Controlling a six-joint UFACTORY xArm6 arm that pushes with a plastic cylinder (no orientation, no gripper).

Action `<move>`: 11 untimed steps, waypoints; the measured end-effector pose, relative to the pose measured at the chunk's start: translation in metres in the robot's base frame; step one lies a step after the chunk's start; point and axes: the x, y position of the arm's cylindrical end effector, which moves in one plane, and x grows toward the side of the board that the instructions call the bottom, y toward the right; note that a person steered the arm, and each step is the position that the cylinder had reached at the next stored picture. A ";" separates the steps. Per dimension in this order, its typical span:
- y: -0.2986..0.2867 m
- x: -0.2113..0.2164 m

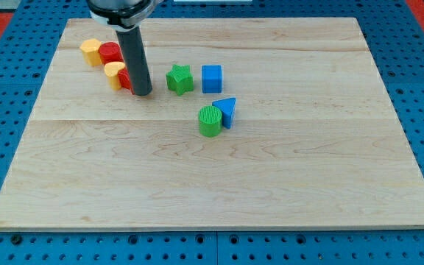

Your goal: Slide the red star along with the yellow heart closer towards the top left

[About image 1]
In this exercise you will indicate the red cylinder block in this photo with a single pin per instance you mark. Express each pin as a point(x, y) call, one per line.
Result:
point(110, 52)

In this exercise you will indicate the yellow hexagon block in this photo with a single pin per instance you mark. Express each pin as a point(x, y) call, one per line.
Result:
point(90, 51)

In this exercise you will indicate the green star block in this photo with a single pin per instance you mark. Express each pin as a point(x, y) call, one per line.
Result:
point(179, 79)

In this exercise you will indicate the blue triangle block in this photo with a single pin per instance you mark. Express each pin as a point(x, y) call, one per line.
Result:
point(227, 107)

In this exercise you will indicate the blue cube block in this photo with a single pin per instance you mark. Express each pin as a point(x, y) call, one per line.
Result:
point(211, 78)

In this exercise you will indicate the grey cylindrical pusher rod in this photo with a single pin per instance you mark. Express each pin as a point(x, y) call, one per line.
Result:
point(132, 49)

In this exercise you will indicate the green cylinder block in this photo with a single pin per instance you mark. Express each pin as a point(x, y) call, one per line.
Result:
point(210, 121)

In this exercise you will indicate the yellow heart block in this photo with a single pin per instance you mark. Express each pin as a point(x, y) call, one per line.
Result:
point(111, 71)

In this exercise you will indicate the wooden board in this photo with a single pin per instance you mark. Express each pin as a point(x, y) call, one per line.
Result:
point(315, 143)

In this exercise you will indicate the red star block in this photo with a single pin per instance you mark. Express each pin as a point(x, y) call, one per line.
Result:
point(124, 80)

